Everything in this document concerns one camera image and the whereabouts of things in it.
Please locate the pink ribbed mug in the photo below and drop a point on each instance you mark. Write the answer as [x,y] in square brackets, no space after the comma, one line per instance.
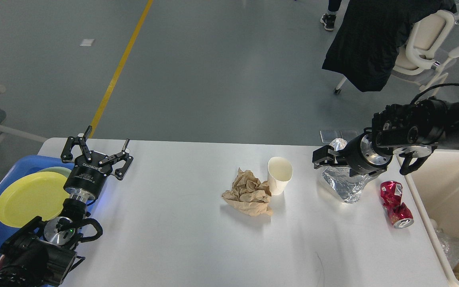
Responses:
[0,261]

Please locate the clear floor plate right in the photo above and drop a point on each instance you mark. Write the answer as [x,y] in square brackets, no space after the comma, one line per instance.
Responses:
[348,135]

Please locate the yellow plastic plate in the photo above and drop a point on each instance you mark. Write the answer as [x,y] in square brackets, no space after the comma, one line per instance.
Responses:
[38,194]

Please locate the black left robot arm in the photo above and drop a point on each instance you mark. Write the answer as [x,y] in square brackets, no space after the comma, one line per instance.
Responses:
[42,252]

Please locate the black jacket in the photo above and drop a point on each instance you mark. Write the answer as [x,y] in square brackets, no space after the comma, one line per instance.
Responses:
[373,40]

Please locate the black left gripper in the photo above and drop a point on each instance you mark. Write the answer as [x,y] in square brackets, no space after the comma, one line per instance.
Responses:
[88,175]

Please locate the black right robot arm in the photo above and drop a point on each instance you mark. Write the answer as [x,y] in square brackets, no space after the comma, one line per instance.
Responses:
[411,131]

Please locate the white paper cup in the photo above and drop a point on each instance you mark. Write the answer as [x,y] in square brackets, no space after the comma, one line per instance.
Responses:
[280,173]

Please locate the dark sneaker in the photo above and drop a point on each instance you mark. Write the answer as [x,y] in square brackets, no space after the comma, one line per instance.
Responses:
[328,21]

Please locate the clear floor plate left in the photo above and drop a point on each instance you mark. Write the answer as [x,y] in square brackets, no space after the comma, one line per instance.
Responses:
[327,136]

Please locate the clear plastic wrap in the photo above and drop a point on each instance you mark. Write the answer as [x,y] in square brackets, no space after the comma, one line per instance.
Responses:
[341,185]

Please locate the cream plastic bin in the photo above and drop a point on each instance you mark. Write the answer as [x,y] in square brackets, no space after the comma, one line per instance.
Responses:
[435,189]

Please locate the white office chair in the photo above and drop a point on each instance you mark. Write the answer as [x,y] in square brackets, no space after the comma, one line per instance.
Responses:
[424,56]

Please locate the clear floor plate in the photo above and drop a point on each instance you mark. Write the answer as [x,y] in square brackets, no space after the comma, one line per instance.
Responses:
[327,136]
[348,135]

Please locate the crushed red can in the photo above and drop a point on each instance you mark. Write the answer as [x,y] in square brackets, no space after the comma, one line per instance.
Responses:
[397,212]

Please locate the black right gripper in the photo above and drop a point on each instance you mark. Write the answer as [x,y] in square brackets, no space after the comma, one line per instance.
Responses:
[359,154]

